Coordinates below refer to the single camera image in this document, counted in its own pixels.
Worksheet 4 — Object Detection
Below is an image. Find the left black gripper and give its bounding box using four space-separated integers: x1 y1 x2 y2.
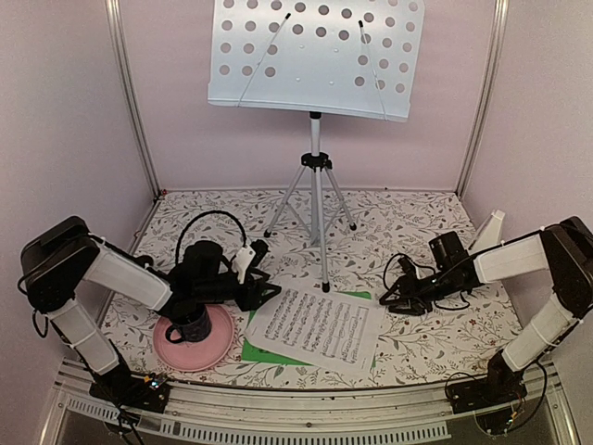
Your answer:
196 271 283 312

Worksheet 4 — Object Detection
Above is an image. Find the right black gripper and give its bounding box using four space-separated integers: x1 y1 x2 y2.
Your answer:
380 267 461 316

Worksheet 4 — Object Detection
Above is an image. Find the white sheet music page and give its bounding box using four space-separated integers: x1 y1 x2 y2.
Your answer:
245 287 385 375

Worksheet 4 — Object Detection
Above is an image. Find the light blue music stand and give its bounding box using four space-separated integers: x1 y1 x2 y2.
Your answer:
206 0 426 293

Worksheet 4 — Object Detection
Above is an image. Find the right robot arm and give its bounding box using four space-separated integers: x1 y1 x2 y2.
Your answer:
379 216 592 404

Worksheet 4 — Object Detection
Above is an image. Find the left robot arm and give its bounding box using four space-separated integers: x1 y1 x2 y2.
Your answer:
18 216 282 402

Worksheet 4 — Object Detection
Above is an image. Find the dark blue mug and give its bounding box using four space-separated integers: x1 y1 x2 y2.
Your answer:
165 306 212 344

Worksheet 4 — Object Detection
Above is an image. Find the pink plate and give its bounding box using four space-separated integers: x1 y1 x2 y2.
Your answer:
152 305 234 373

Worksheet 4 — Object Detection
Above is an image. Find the white wedge block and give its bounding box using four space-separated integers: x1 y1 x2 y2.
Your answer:
468 210 506 254

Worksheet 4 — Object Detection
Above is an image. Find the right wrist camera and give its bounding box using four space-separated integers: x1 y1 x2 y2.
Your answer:
397 256 422 279

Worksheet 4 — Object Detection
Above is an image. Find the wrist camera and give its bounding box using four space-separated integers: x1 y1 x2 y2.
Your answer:
231 239 269 285
397 256 422 279

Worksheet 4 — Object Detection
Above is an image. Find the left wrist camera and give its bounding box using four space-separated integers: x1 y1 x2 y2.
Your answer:
231 239 269 285

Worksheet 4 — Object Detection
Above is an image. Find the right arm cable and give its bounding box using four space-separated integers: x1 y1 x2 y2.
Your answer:
384 252 472 314

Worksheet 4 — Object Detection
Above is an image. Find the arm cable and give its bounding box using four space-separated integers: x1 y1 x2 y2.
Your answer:
384 252 472 314
175 210 249 270

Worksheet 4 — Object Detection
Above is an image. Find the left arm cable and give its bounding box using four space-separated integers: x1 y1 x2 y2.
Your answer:
175 210 249 270

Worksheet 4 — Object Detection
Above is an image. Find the aluminium front rail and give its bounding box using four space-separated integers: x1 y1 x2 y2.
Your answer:
39 360 581 444

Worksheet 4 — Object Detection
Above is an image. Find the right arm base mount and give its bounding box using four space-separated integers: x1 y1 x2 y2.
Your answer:
445 370 527 413

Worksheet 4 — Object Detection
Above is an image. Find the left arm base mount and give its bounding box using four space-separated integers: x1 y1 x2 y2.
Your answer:
88 357 170 413

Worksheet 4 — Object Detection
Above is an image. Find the left aluminium post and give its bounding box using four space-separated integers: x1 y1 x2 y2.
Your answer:
105 0 161 200

